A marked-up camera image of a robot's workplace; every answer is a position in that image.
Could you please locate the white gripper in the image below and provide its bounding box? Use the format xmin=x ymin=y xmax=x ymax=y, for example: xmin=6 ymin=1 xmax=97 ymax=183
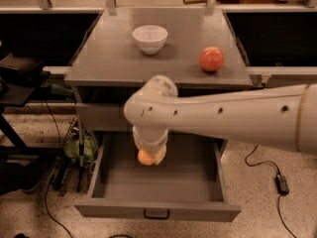
xmin=133 ymin=126 xmax=168 ymax=166

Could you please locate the small orange fruit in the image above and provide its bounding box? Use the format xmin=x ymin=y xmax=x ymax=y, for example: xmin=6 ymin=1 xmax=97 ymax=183
xmin=138 ymin=150 xmax=154 ymax=167

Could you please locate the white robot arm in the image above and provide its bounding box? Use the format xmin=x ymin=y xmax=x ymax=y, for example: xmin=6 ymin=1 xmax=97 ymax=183
xmin=124 ymin=75 xmax=317 ymax=166

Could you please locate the open grey bottom drawer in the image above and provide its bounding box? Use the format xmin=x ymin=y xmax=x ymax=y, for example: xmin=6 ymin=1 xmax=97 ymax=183
xmin=75 ymin=132 xmax=241 ymax=222

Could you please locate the closed grey upper drawer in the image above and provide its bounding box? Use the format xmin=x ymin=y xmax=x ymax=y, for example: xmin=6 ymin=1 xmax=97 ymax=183
xmin=76 ymin=103 xmax=131 ymax=131

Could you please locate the grey drawer cabinet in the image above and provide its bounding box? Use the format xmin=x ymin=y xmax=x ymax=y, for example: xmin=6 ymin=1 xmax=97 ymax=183
xmin=65 ymin=7 xmax=252 ymax=145

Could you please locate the green bag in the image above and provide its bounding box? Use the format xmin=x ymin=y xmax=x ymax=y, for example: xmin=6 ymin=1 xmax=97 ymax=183
xmin=62 ymin=134 xmax=99 ymax=165

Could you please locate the red apple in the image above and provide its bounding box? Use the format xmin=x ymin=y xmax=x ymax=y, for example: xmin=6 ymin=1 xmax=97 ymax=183
xmin=199 ymin=47 xmax=224 ymax=72

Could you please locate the white ceramic bowl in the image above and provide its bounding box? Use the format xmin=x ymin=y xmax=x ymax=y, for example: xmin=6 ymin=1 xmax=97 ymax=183
xmin=132 ymin=25 xmax=168 ymax=55

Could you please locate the black power adapter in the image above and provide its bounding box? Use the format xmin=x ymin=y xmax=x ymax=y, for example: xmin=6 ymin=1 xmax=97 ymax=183
xmin=275 ymin=175 xmax=289 ymax=195

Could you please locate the black side stand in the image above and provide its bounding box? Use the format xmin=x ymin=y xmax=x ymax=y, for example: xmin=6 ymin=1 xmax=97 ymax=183
xmin=0 ymin=54 xmax=61 ymax=195

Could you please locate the black drawer handle lower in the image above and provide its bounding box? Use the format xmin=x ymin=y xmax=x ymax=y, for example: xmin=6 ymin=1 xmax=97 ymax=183
xmin=143 ymin=209 xmax=170 ymax=220

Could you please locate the black power cable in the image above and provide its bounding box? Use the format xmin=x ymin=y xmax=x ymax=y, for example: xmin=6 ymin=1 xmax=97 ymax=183
xmin=244 ymin=145 xmax=298 ymax=238

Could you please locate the black floor cable left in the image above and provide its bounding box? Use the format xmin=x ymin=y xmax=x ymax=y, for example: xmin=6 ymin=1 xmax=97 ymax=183
xmin=43 ymin=99 xmax=75 ymax=238

